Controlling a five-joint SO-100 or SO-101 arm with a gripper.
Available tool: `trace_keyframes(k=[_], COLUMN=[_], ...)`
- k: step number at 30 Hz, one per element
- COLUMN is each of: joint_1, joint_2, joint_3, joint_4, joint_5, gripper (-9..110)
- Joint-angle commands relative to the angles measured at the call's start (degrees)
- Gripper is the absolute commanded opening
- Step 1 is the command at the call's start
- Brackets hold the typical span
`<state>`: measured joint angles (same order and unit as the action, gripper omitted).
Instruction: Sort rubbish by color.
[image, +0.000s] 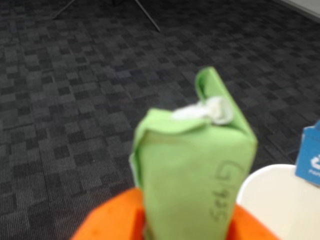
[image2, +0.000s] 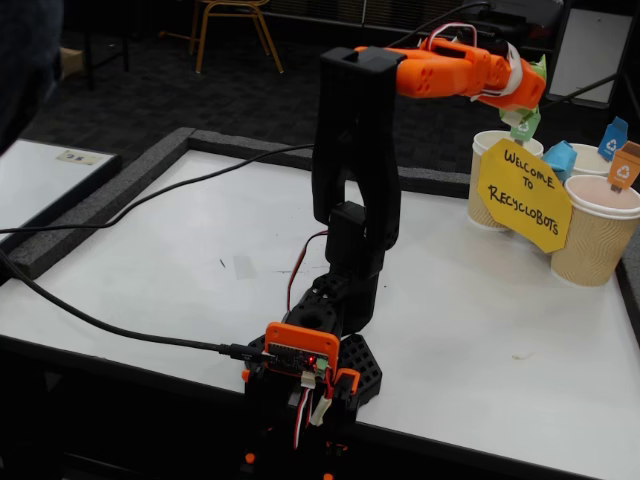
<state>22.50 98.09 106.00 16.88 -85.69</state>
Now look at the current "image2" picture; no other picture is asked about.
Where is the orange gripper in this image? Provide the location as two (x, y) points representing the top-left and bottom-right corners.
(512, 57), (547, 112)

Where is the green paper-wrapped rubbish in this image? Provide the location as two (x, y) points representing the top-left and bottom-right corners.
(499, 53), (549, 130)

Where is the blue paper-wrapped rubbish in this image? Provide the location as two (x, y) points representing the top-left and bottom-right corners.
(541, 140), (579, 182)

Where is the black robot base clamp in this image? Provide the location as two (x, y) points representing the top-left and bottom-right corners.
(239, 332), (384, 480)

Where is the green recycle bin tag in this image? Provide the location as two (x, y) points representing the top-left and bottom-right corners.
(509, 113), (542, 141)

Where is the black webcam on gripper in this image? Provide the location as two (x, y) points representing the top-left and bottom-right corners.
(464, 27), (514, 56)

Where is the paper cup with blue tag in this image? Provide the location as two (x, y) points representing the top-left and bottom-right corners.
(564, 143), (617, 177)

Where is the blue recycle bin tag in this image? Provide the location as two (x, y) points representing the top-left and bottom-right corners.
(597, 116), (629, 162)

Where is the yellow welcome paper sign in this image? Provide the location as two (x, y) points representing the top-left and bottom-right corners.
(475, 137), (573, 253)

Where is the paper cup with green tag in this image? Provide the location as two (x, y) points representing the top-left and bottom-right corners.
(467, 128), (545, 231)

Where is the orange recycle bin tag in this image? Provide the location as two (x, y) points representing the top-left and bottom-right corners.
(608, 140), (640, 195)

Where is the paper cup with orange tag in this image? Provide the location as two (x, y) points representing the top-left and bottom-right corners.
(549, 174), (640, 287)

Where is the grey foam border strip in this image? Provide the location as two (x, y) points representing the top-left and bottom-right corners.
(187, 128), (471, 199)
(614, 252), (640, 346)
(2, 127), (197, 281)

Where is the orange-framed controller board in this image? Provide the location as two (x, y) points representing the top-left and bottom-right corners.
(263, 322), (341, 376)

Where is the small paper label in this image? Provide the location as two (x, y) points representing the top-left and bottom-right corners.
(55, 149), (104, 167)

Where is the cardboard box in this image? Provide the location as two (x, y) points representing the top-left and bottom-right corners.
(58, 47), (85, 77)

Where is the black-framed whiteboard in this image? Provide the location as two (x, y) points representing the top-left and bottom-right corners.
(0, 138), (122, 247)

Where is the person in dark clothing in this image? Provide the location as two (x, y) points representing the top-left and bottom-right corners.
(0, 0), (66, 154)

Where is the white panel with black frame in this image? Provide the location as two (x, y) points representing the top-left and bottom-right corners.
(543, 7), (635, 110)

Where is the white red wire bundle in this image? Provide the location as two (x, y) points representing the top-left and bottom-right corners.
(291, 372), (334, 449)

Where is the thick black usb cable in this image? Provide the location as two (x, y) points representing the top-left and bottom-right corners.
(0, 247), (266, 362)

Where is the black table frame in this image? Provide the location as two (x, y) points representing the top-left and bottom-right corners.
(79, 0), (131, 92)

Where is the thin black camera cable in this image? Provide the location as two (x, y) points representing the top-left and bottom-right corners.
(0, 1), (496, 235)

